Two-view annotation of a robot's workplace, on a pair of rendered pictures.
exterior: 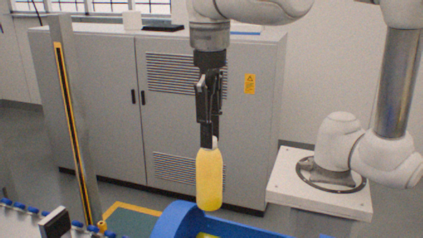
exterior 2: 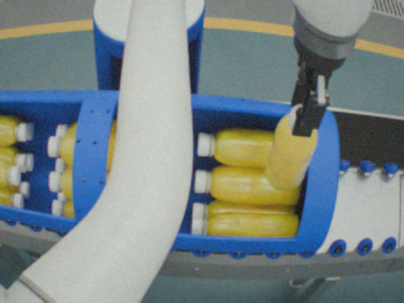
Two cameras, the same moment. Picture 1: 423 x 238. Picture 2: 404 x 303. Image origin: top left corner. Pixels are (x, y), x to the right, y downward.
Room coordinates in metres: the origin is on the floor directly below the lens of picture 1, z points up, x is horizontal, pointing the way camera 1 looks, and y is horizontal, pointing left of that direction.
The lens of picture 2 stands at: (1.12, -0.31, 2.30)
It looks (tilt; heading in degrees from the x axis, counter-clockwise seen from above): 65 degrees down; 157
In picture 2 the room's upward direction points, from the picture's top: 6 degrees clockwise
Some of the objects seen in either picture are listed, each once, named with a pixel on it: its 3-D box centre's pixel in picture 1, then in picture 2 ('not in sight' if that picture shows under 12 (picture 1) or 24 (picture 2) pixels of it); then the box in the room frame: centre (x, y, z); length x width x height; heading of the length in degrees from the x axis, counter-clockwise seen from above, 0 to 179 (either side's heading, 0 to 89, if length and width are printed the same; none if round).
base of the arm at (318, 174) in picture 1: (326, 167); not in sight; (1.20, -0.49, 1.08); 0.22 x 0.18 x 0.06; 77
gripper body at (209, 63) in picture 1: (209, 68); (319, 51); (0.73, 0.00, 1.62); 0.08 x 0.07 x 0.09; 159
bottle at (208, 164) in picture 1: (209, 175); (293, 148); (0.74, 0.00, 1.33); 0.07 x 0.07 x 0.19
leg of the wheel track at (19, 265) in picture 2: not in sight; (18, 265); (0.49, -0.68, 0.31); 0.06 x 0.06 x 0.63; 69
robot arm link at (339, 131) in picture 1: (339, 139); not in sight; (1.19, -0.52, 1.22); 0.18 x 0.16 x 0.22; 37
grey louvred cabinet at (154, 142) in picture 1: (155, 112); not in sight; (2.76, 0.50, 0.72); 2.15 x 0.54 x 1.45; 70
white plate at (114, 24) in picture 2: not in sight; (147, 1); (0.15, -0.08, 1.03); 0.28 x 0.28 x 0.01
